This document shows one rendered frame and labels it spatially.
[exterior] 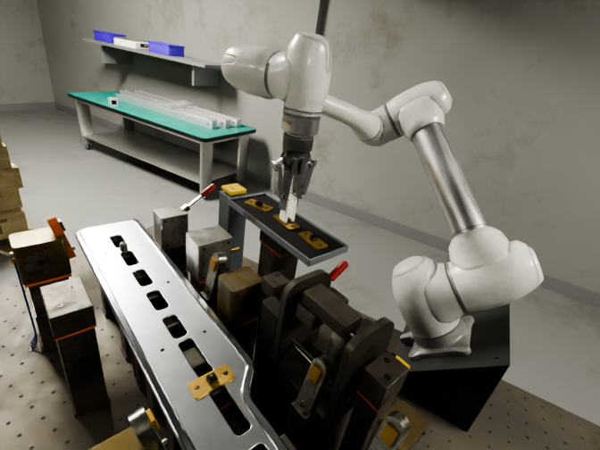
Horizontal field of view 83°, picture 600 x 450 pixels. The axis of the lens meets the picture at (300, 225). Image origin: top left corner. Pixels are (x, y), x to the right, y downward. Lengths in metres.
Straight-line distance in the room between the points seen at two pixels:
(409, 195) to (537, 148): 1.11
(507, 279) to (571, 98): 2.52
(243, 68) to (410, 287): 0.73
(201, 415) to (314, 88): 0.67
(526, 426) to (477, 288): 0.49
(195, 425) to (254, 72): 0.72
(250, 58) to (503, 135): 2.79
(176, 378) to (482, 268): 0.79
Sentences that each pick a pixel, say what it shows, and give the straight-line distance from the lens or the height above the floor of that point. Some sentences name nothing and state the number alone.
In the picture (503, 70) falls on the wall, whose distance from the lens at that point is 3.37.
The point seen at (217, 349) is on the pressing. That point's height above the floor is 1.00.
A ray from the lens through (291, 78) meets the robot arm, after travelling 0.79.
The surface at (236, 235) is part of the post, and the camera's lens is 1.17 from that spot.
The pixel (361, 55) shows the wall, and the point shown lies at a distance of 3.60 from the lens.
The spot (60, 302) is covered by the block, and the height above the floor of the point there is 1.03.
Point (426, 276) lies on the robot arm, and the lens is 1.03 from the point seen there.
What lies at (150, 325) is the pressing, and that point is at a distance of 0.85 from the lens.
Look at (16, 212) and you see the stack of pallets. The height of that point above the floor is 0.30.
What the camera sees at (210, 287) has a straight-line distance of 0.91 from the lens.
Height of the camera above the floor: 1.59
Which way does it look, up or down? 28 degrees down
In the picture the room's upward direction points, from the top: 10 degrees clockwise
